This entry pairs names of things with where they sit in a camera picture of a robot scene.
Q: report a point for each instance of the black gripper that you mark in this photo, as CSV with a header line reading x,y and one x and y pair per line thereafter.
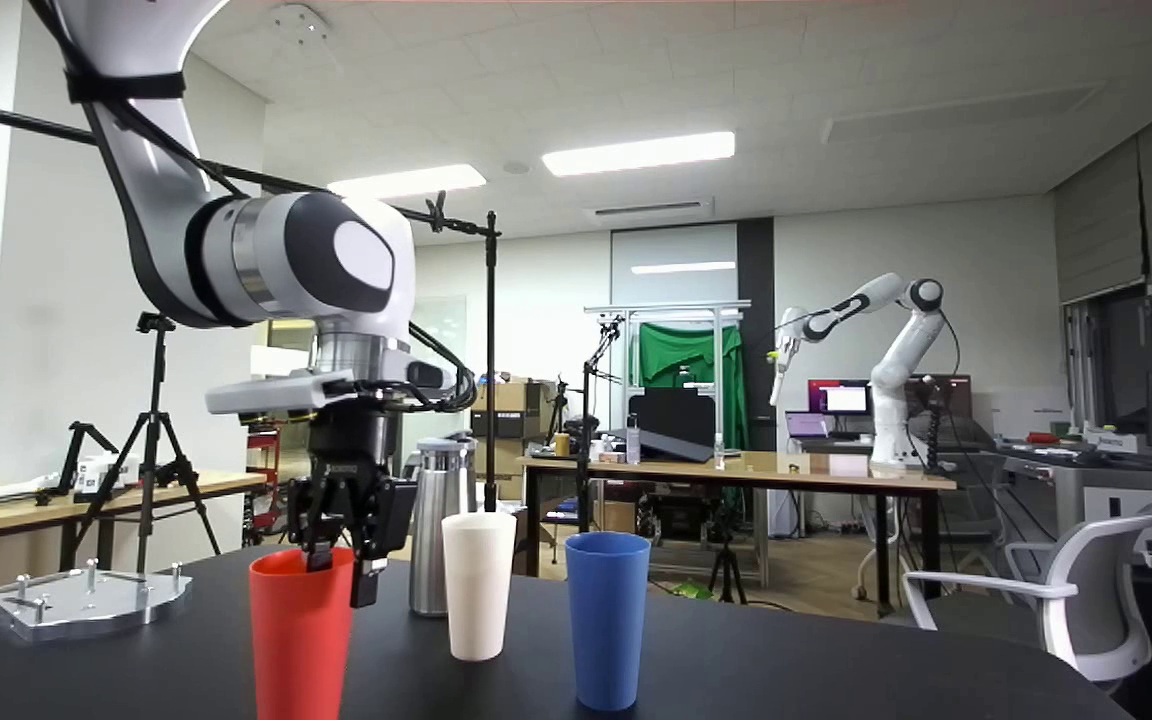
x,y
348,497

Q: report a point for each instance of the red plastic cup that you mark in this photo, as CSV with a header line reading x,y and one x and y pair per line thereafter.
x,y
302,629

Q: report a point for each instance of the blue plastic cup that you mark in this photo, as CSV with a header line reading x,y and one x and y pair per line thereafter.
x,y
605,611

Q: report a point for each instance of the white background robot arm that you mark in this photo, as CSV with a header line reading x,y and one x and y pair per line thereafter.
x,y
889,373

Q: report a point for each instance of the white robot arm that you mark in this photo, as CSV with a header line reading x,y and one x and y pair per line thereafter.
x,y
132,50

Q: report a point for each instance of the cardboard box stack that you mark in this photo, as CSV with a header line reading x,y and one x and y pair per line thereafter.
x,y
506,430

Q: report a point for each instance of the stainless steel thermos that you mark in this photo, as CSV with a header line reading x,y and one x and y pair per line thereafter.
x,y
443,491

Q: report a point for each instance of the white plastic cup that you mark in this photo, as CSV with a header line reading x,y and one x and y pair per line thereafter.
x,y
479,583

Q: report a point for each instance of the wooden background desk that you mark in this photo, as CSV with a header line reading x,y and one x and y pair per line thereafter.
x,y
745,469

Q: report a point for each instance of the clear acrylic plate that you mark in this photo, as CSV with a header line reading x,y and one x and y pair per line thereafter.
x,y
91,603

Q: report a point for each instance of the black boom pole stand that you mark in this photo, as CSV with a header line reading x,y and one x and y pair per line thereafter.
x,y
17,122

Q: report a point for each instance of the wooden side table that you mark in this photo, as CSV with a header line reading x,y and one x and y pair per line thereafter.
x,y
67,515

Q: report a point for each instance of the green cloth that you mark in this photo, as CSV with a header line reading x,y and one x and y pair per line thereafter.
x,y
673,356

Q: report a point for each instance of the laptop with pink screen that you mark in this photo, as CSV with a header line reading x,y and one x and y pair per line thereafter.
x,y
847,406

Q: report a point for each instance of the white office chair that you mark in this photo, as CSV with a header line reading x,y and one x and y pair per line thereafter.
x,y
1085,598

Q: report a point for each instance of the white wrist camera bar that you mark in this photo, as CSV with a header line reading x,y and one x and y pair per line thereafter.
x,y
295,394

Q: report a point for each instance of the black camera tripod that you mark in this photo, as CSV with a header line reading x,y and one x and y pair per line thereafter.
x,y
150,455

